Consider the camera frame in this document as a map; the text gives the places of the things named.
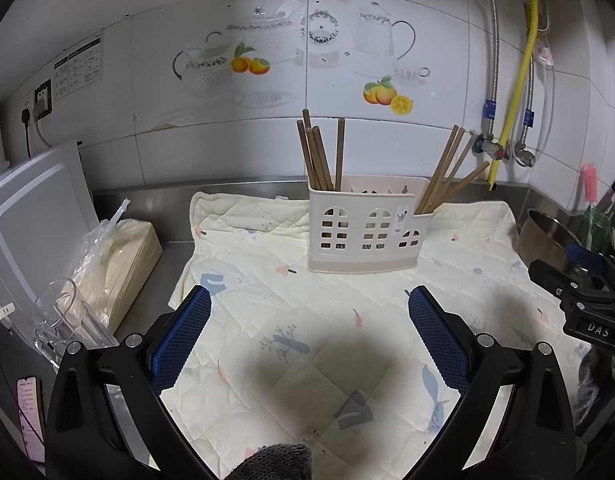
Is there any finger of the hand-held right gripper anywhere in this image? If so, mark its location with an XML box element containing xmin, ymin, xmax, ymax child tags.
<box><xmin>565</xmin><ymin>242</ymin><xmax>608</xmax><ymax>274</ymax></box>
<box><xmin>529</xmin><ymin>258</ymin><xmax>581</xmax><ymax>301</ymax></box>

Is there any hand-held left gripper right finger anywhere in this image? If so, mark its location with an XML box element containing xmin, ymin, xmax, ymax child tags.
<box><xmin>400</xmin><ymin>285</ymin><xmax>578</xmax><ymax>480</ymax></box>

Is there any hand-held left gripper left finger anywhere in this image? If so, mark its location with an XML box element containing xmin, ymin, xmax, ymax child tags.
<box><xmin>44</xmin><ymin>284</ymin><xmax>223</xmax><ymax>480</ymax></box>

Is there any beige plastic chopstick holder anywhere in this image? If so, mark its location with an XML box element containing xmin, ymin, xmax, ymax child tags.
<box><xmin>307</xmin><ymin>174</ymin><xmax>436</xmax><ymax>275</ymax></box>

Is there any light wooden chopstick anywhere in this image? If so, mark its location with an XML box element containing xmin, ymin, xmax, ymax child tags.
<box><xmin>435</xmin><ymin>131</ymin><xmax>476</xmax><ymax>198</ymax></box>
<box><xmin>416</xmin><ymin>125</ymin><xmax>460</xmax><ymax>214</ymax></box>
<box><xmin>421</xmin><ymin>129</ymin><xmax>467</xmax><ymax>214</ymax></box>
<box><xmin>430</xmin><ymin>162</ymin><xmax>491</xmax><ymax>212</ymax></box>

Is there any dark wooden chopstick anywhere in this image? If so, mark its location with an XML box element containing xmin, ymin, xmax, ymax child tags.
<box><xmin>296</xmin><ymin>120</ymin><xmax>321</xmax><ymax>191</ymax></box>
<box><xmin>301</xmin><ymin>108</ymin><xmax>335</xmax><ymax>193</ymax></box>
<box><xmin>312</xmin><ymin>126</ymin><xmax>333</xmax><ymax>192</ymax></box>
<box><xmin>334</xmin><ymin>117</ymin><xmax>347</xmax><ymax>195</ymax></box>
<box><xmin>306</xmin><ymin>128</ymin><xmax>326</xmax><ymax>192</ymax></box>

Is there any dark green container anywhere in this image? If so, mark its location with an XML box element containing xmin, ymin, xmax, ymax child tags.
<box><xmin>579</xmin><ymin>206</ymin><xmax>614</xmax><ymax>257</ymax></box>

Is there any stainless steel pot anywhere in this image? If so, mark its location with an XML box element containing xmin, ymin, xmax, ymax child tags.
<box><xmin>517</xmin><ymin>208</ymin><xmax>584</xmax><ymax>272</ymax></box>

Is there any pink bottle brush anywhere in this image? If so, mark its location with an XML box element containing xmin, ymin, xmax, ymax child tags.
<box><xmin>581</xmin><ymin>162</ymin><xmax>599</xmax><ymax>212</ymax></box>

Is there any stack of beige paper sheets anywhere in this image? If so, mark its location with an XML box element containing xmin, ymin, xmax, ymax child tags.
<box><xmin>74</xmin><ymin>217</ymin><xmax>163</xmax><ymax>332</ymax></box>

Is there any cream quilted printed cloth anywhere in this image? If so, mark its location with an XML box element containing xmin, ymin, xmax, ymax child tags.
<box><xmin>167</xmin><ymin>190</ymin><xmax>588</xmax><ymax>480</ymax></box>

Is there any metal angle valve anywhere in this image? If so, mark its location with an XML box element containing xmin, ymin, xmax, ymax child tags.
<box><xmin>474</xmin><ymin>131</ymin><xmax>511</xmax><ymax>162</ymax></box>
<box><xmin>512</xmin><ymin>141</ymin><xmax>537</xmax><ymax>168</ymax></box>

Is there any clear drinking glass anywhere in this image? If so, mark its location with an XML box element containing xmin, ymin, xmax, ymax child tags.
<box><xmin>34</xmin><ymin>277</ymin><xmax>121</xmax><ymax>362</ymax></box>

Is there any clear plastic bag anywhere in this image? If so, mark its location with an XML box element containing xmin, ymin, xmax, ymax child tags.
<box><xmin>68</xmin><ymin>197</ymin><xmax>134</xmax><ymax>313</ymax></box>

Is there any pink smartphone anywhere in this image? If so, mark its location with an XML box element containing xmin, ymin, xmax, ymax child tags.
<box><xmin>16</xmin><ymin>375</ymin><xmax>46</xmax><ymax>464</ymax></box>

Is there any white plastic cutting board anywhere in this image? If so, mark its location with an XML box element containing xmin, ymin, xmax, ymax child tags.
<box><xmin>0</xmin><ymin>140</ymin><xmax>101</xmax><ymax>347</ymax></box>

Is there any braided metal water hose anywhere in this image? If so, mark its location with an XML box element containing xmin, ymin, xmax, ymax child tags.
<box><xmin>520</xmin><ymin>87</ymin><xmax>536</xmax><ymax>147</ymax></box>
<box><xmin>475</xmin><ymin>0</ymin><xmax>502</xmax><ymax>137</ymax></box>

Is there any yellow corrugated gas hose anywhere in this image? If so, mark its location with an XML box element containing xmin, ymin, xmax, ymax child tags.
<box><xmin>488</xmin><ymin>0</ymin><xmax>541</xmax><ymax>192</ymax></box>

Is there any white plug with cable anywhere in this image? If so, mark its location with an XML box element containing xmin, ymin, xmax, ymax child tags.
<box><xmin>20</xmin><ymin>106</ymin><xmax>54</xmax><ymax>150</ymax></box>

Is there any black wall outlet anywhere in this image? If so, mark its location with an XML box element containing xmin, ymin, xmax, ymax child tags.
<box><xmin>34</xmin><ymin>79</ymin><xmax>54</xmax><ymax>120</ymax></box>

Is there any white printed wall label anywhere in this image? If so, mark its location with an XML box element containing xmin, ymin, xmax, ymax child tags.
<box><xmin>53</xmin><ymin>42</ymin><xmax>104</xmax><ymax>102</ymax></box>

